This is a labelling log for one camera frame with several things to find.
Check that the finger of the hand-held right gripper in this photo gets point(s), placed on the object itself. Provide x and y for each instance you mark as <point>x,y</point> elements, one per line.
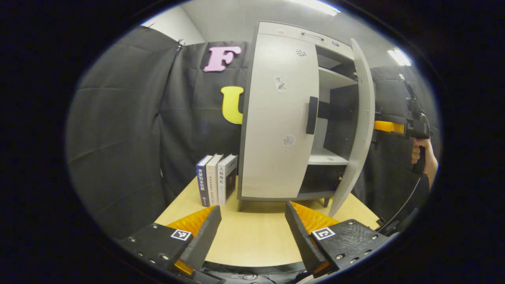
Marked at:
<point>388,127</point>

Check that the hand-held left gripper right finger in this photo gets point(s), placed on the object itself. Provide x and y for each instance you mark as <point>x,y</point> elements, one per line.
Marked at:
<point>302,240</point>

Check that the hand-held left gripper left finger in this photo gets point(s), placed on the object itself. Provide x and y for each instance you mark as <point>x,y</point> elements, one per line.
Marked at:
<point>205,236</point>

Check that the beige shoe cabinet door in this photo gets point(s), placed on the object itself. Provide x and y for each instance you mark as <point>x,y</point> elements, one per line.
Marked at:
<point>268,138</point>
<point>361,130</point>

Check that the beige double-door shoe cabinet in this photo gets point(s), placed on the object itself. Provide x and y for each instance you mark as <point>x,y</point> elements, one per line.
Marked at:
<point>272,29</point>

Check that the white cabinet shelf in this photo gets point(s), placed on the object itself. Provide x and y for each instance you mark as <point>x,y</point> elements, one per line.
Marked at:
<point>325,157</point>
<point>333,78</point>

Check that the blue book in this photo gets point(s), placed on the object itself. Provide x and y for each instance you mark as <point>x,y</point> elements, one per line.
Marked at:
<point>202,181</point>

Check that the cream book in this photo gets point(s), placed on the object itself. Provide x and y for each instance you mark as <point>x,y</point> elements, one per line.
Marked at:
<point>212,181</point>

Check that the white and grey book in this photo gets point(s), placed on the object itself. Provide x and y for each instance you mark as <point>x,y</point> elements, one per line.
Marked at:
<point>228,179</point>

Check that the small ceiling light panel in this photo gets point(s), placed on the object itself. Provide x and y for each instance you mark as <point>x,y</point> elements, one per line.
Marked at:
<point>399,57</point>

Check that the black backdrop cloth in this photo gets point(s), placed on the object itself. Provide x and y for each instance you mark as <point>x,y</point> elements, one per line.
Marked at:
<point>118,138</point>

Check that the black binder clip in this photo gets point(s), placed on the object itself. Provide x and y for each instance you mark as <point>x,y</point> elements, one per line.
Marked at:
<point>149,26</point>
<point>180,43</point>

